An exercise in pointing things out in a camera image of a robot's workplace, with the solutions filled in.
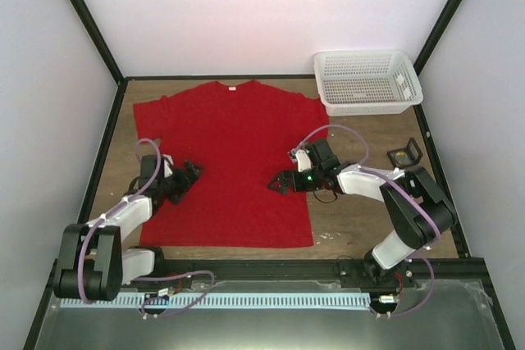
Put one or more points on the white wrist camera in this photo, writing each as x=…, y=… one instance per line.
x=300, y=157
x=167, y=165

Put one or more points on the light blue cable duct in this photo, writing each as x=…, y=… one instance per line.
x=237, y=301

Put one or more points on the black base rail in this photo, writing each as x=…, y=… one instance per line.
x=349, y=272

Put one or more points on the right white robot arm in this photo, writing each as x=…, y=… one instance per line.
x=418, y=208

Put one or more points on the white plastic basket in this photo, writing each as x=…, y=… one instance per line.
x=366, y=82

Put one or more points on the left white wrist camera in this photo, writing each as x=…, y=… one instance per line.
x=167, y=165

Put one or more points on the black brooch box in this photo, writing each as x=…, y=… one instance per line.
x=407, y=156

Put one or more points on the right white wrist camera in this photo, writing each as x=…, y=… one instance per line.
x=300, y=157

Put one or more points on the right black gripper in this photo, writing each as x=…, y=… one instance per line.
x=285, y=176

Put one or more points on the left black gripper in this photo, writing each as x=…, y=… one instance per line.
x=186, y=182

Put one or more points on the red t-shirt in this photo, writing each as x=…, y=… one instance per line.
x=241, y=136

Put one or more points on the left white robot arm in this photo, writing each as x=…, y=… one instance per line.
x=92, y=265

